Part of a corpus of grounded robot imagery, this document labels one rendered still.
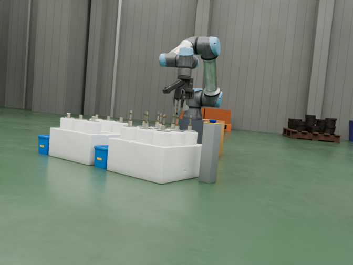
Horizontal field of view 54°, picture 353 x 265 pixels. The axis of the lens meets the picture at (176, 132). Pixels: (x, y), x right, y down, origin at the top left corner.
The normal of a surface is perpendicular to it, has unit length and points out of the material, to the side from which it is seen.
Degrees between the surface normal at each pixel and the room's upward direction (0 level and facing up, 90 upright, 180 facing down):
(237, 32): 90
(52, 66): 90
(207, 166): 90
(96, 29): 90
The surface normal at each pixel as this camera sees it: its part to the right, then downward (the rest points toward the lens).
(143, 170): -0.59, 0.00
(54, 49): -0.22, 0.05
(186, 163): 0.80, 0.11
